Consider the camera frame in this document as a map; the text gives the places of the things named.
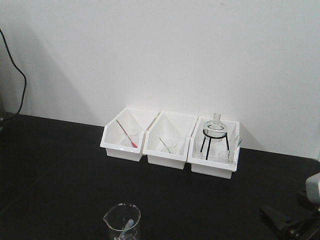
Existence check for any clear plastic pipette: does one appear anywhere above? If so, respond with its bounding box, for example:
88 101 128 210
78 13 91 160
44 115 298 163
118 219 134 240

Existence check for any small beaker in middle bin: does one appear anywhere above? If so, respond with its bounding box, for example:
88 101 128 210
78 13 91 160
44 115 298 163
163 140 177 154

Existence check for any middle white storage bin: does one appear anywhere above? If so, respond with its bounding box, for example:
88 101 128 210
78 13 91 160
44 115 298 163
143 112 198 170

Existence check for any black wire tripod stand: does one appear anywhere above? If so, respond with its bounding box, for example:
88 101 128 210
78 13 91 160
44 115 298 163
200 129 230 161

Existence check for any red tipped pipette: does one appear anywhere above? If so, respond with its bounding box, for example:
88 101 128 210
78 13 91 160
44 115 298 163
116 120 138 148

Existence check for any small beaker in bin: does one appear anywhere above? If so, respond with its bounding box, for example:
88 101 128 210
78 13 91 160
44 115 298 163
124 128 139 146
163 140 177 154

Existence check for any small beaker in left bin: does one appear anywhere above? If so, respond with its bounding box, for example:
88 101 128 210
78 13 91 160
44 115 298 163
124 128 139 146

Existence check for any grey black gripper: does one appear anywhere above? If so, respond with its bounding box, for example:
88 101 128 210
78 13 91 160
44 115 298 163
259 173 320 240

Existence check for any right white storage bin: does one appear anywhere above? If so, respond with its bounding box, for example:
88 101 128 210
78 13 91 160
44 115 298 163
187 117 240 179

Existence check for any white storage bin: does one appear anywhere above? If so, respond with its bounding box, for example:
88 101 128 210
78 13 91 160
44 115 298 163
187 117 240 179
100 107 160 162
143 112 198 170

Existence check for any green tipped pipette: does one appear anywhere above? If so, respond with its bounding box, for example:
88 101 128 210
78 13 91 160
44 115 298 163
158 137 171 154

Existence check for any black power cable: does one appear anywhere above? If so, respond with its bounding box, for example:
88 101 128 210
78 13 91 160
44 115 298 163
0 27 28 123

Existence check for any round bottom glass flask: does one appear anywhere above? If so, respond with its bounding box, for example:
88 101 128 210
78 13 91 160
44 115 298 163
203 113 228 142

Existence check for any left white storage bin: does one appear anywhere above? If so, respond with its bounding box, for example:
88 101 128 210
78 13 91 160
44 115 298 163
100 107 160 162

